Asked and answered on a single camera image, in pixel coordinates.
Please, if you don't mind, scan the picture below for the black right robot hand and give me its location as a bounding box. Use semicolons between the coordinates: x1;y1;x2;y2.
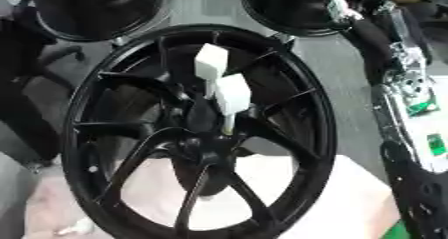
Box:
325;0;436;86

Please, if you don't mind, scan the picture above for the black round wheel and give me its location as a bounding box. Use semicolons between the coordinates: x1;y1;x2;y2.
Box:
29;0;167;44
239;0;354;38

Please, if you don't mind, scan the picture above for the black spoked wheel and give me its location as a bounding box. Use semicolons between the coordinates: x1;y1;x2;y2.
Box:
59;23;340;239

